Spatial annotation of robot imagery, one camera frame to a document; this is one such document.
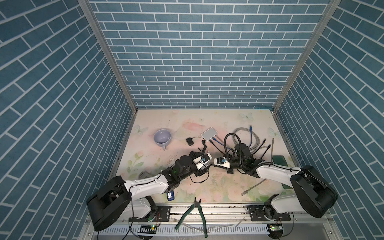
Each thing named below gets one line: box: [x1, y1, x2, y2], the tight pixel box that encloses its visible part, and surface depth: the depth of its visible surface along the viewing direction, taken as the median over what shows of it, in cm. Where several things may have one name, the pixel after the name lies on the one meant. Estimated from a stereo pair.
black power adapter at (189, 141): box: [186, 137, 194, 146], surface depth 101 cm
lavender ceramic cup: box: [153, 129, 172, 151], surface depth 100 cm
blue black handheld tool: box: [166, 190, 175, 202], surface depth 79 cm
